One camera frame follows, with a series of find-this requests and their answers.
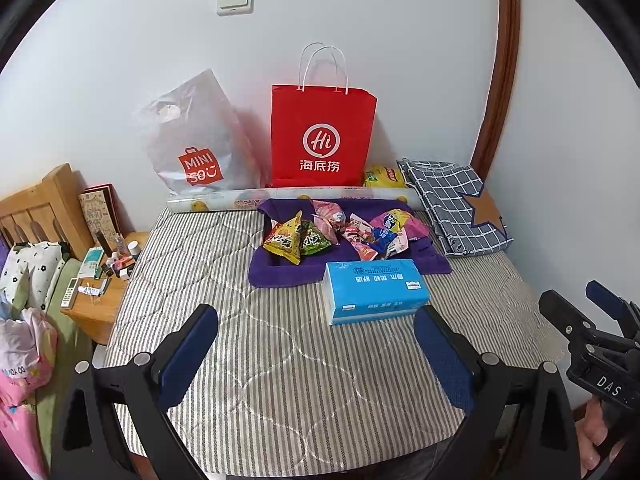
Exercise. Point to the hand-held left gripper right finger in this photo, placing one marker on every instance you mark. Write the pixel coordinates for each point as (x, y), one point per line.
(445, 355)

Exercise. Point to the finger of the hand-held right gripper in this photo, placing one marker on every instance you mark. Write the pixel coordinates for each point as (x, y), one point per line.
(610, 302)
(560, 312)

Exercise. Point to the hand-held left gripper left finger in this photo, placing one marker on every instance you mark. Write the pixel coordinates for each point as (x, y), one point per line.
(192, 350)

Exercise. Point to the blue tissue pack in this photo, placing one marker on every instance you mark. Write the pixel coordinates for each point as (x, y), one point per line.
(375, 290)

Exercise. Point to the pale pink packet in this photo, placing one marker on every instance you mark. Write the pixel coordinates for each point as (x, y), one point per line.
(400, 246)

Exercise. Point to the long red berry stick packet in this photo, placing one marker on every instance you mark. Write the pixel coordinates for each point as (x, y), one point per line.
(369, 252)

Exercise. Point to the small blue snack packet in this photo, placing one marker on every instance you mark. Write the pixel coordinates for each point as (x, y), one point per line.
(382, 236)

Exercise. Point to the yellow triangular snack packet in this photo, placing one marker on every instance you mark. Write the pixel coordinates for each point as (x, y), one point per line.
(284, 245)

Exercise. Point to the large pink yellow-edged packet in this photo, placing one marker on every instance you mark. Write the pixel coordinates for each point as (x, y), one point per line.
(400, 221)

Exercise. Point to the red strawberry snack packet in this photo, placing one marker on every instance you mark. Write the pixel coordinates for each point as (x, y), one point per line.
(356, 234)

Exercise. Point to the green triangular snack packet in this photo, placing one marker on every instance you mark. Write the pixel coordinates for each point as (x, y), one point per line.
(314, 241)

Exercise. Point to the pink crinkled snack packet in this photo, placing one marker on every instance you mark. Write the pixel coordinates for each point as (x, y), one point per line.
(327, 215)

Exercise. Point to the person's right hand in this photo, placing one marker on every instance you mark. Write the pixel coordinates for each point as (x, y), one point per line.
(592, 435)

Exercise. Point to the wooden nightstand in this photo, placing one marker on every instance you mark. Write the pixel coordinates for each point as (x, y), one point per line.
(95, 315)

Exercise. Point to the striped quilted mattress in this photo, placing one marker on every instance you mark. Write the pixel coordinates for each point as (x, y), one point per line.
(300, 385)

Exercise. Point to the cluster of small cosmetics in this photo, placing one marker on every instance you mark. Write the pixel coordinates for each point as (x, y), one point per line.
(120, 260)

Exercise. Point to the purple towel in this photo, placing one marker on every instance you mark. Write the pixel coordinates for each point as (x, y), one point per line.
(285, 275)

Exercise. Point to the green blanket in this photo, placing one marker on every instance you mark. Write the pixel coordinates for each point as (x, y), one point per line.
(60, 360)

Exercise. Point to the teal white small box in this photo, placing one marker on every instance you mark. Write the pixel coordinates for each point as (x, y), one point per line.
(91, 261)

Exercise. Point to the white remote control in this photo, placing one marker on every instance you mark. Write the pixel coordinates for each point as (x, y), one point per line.
(70, 292)

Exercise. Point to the roll of patterned paper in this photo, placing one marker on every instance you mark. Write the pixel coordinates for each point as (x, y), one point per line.
(210, 202)

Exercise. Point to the checked cloth with star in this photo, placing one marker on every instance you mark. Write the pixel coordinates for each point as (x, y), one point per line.
(450, 200)

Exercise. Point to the patterned notebook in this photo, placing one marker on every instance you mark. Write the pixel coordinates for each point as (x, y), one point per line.
(97, 215)

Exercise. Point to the white dotted pillow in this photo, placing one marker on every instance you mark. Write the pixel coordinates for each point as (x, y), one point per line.
(30, 265)

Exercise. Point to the yellow lemon snack packet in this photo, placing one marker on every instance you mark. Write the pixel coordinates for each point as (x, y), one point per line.
(385, 176)

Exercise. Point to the pink printed blanket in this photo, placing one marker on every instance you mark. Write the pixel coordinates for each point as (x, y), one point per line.
(15, 435)

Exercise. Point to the wooden headboard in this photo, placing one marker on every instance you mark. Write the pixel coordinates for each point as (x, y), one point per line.
(45, 200)

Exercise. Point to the translucent plastic shopping bag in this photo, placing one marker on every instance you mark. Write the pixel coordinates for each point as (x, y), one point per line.
(200, 135)

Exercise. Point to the red paper bag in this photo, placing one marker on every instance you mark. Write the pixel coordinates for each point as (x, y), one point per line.
(320, 125)

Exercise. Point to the white light switch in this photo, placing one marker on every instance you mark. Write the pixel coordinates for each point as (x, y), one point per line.
(235, 0)

